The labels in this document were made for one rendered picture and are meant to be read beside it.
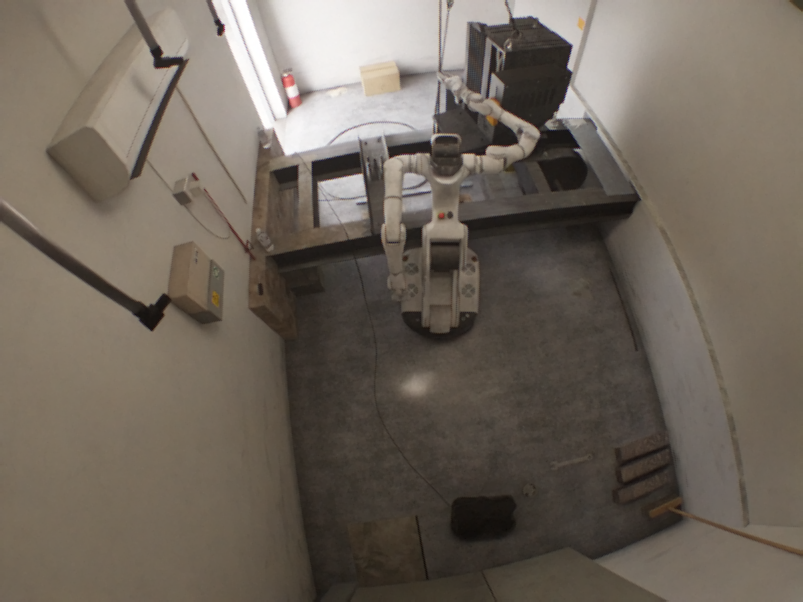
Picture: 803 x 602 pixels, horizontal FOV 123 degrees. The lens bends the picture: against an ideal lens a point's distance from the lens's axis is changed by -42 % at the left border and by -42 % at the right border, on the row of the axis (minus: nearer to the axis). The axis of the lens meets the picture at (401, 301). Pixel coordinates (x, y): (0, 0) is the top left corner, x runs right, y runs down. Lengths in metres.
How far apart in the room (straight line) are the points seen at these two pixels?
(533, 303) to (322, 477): 2.03
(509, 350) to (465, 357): 0.33
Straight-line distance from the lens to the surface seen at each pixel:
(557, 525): 2.84
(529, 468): 2.73
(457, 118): 2.75
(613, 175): 3.07
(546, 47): 2.33
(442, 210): 1.71
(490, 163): 1.70
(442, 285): 2.34
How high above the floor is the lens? 2.63
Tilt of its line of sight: 67 degrees down
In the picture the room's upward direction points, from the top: 9 degrees counter-clockwise
